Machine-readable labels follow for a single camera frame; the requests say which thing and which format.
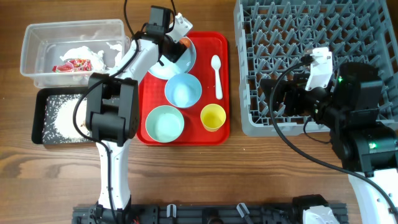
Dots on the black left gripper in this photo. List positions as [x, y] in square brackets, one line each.
[175, 56]

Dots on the orange carrot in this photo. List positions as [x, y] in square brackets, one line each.
[186, 42]

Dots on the white tissue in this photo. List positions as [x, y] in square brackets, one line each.
[84, 52]

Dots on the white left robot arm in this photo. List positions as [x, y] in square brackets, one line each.
[112, 108]

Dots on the light blue round plate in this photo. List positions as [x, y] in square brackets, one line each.
[183, 65]

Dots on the black food waste tray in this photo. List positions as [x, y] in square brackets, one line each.
[39, 114]

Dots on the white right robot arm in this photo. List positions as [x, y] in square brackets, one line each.
[366, 147]

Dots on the mint green bowl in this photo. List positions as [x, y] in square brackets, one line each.
[164, 124]

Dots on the grey dishwasher rack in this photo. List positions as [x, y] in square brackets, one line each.
[272, 36]

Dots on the yellow plastic cup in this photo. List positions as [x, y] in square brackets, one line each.
[212, 117]

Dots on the white plastic spoon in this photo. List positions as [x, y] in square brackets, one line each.
[216, 65]

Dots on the clear plastic waste bin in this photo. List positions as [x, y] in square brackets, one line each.
[44, 43]

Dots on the light blue bowl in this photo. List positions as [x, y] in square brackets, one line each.
[183, 90]

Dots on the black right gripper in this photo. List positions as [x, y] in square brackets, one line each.
[295, 91]

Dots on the red patterned snack wrapper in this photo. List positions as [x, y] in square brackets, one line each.
[74, 65]

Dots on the red serving tray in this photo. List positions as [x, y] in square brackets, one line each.
[151, 94]

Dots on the white rice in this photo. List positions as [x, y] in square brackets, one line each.
[58, 121]

